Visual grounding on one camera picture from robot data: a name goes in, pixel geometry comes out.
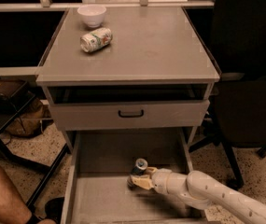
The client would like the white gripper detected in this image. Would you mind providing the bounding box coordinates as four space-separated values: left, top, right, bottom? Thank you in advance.
131 167 172 194

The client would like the blue silver redbull can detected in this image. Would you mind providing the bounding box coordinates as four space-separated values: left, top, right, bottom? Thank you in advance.
127 158 147 189

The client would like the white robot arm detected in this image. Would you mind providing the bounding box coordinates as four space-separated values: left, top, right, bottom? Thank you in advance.
128 167 266 224

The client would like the open grey middle drawer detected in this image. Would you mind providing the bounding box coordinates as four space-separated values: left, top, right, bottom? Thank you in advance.
62 128 219 224

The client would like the closed top drawer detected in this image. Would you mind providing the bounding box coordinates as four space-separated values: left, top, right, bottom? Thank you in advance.
49 100 209 131

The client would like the grey drawer cabinet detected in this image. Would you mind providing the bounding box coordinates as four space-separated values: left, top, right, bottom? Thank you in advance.
35 6 221 224

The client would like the lying green white can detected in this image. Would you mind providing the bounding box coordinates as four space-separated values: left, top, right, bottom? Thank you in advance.
80 27 113 53

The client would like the black shoe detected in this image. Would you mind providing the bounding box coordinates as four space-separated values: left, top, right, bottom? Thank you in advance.
45 197 64 224

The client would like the brown bag on floor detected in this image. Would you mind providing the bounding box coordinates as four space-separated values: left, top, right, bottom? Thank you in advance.
6 98 52 137

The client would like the black side table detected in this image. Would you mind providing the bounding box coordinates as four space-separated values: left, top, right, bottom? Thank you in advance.
0 81 69 210

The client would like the white bowl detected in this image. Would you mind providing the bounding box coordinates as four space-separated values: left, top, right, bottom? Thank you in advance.
77 5 106 28

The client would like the black office chair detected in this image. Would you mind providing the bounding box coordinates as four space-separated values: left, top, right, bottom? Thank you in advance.
189 0 266 189

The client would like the black drawer handle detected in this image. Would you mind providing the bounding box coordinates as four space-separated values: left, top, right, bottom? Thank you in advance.
118 109 145 119

